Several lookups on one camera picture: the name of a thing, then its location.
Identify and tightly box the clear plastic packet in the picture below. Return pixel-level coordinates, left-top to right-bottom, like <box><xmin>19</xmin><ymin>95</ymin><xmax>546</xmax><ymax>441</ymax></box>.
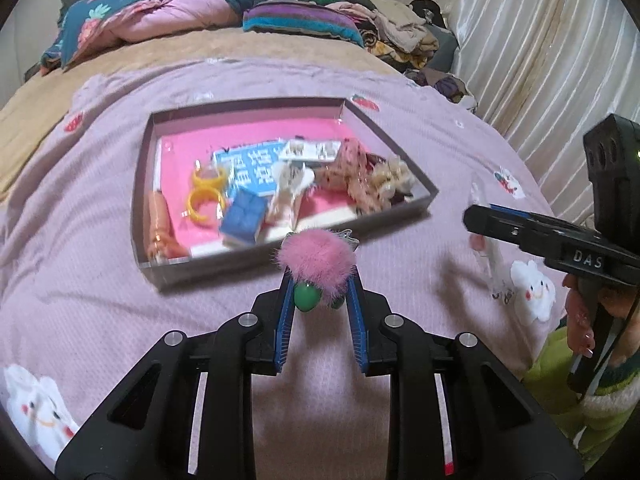
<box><xmin>467</xmin><ymin>180</ymin><xmax>518</xmax><ymax>306</ymax></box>

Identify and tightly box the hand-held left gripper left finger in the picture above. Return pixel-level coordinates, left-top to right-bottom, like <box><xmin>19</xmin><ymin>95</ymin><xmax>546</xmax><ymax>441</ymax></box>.
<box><xmin>54</xmin><ymin>270</ymin><xmax>297</xmax><ymax>480</ymax></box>

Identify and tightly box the blue printed card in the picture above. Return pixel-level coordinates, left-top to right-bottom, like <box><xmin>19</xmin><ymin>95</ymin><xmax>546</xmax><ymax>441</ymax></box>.
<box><xmin>212</xmin><ymin>142</ymin><xmax>288</xmax><ymax>198</ymax></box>

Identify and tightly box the striped towel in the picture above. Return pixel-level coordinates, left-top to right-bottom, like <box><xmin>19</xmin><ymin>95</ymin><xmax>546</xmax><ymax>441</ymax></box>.
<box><xmin>242</xmin><ymin>1</ymin><xmax>366</xmax><ymax>48</ymax></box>

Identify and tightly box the person's right forearm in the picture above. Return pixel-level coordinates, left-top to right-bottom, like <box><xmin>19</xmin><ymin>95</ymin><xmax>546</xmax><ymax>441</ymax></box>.
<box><xmin>575</xmin><ymin>355</ymin><xmax>640</xmax><ymax>461</ymax></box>

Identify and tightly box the pink pom-pom hair tie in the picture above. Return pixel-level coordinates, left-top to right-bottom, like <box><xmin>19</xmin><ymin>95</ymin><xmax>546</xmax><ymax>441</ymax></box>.
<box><xmin>277</xmin><ymin>229</ymin><xmax>358</xmax><ymax>313</ymax></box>

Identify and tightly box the beige blanket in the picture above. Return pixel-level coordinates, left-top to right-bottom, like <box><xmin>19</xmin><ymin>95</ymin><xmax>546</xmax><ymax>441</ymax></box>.
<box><xmin>0</xmin><ymin>27</ymin><xmax>406</xmax><ymax>201</ymax></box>

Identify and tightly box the small blue box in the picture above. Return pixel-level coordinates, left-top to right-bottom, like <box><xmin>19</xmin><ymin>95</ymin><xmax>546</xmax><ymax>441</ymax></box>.
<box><xmin>219</xmin><ymin>187</ymin><xmax>266</xmax><ymax>250</ymax></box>

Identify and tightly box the grey box with pink inside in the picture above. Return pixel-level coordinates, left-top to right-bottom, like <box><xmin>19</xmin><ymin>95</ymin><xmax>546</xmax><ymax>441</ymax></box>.
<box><xmin>131</xmin><ymin>96</ymin><xmax>440</xmax><ymax>291</ymax></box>

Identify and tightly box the person's green clothing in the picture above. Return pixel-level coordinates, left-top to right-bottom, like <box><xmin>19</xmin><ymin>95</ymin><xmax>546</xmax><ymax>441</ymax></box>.
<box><xmin>522</xmin><ymin>327</ymin><xmax>640</xmax><ymax>468</ymax></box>

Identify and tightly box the orange spiral hair clip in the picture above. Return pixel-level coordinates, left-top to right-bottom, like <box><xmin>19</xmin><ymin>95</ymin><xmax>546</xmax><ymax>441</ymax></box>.
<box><xmin>145</xmin><ymin>190</ymin><xmax>191</xmax><ymax>261</ymax></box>

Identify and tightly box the pink floral scrunchie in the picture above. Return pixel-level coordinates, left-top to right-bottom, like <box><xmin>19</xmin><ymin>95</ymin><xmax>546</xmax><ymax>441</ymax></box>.
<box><xmin>320</xmin><ymin>139</ymin><xmax>381</xmax><ymax>216</ymax></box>

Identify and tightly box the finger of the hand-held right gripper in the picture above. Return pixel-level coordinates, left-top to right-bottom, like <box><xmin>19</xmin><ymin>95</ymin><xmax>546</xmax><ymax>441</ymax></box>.
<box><xmin>487</xmin><ymin>203</ymin><xmax>603</xmax><ymax>242</ymax></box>
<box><xmin>463</xmin><ymin>205</ymin><xmax>640</xmax><ymax>287</ymax></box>

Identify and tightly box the white hair claw clip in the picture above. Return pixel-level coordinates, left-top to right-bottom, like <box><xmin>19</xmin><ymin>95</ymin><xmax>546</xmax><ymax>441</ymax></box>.
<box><xmin>265</xmin><ymin>162</ymin><xmax>317</xmax><ymax>231</ymax></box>

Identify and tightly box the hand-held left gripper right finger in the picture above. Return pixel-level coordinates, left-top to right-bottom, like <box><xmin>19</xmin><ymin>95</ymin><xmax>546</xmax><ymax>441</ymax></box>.
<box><xmin>345</xmin><ymin>272</ymin><xmax>586</xmax><ymax>480</ymax></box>

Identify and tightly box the teal and pink floral quilt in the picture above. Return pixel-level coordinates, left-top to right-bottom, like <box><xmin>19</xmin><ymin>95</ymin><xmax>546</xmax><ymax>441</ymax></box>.
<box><xmin>40</xmin><ymin>0</ymin><xmax>256</xmax><ymax>76</ymax></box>

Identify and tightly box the pile of clothes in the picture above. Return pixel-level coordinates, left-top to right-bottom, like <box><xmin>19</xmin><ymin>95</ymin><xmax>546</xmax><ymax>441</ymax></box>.
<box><xmin>317</xmin><ymin>0</ymin><xmax>481</xmax><ymax>111</ymax></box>

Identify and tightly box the earring card packet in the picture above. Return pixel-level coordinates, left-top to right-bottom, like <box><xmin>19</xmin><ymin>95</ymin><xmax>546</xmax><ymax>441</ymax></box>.
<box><xmin>277</xmin><ymin>139</ymin><xmax>343</xmax><ymax>163</ymax></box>

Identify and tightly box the beige pearl hair clip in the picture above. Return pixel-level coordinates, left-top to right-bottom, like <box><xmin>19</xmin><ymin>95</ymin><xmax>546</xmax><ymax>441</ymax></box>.
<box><xmin>367</xmin><ymin>157</ymin><xmax>418</xmax><ymax>206</ymax></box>

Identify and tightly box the person's right hand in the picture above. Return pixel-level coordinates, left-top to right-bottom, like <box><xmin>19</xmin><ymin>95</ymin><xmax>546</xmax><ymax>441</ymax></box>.
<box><xmin>562</xmin><ymin>272</ymin><xmax>640</xmax><ymax>367</ymax></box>

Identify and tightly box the pink blanket with cartoon patches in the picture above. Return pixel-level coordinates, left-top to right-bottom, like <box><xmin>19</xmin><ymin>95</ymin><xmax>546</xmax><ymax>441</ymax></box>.
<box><xmin>0</xmin><ymin>57</ymin><xmax>571</xmax><ymax>476</ymax></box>

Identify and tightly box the white satin curtain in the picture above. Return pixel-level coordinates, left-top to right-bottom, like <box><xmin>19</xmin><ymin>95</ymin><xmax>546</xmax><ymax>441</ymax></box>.
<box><xmin>445</xmin><ymin>0</ymin><xmax>640</xmax><ymax>221</ymax></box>

